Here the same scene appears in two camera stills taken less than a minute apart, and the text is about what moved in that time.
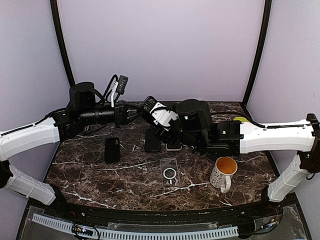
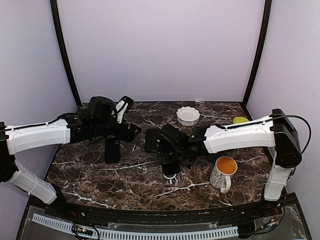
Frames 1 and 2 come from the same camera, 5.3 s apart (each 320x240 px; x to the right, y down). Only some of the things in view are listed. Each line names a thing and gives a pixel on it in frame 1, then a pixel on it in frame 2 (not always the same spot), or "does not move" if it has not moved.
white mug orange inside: x=220 y=177 does not move
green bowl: x=241 y=118 does not move
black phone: x=152 y=142 does not move
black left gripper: x=121 y=114 -> x=130 y=135
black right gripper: x=162 y=136 -> x=162 y=157
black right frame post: x=257 y=58 does not move
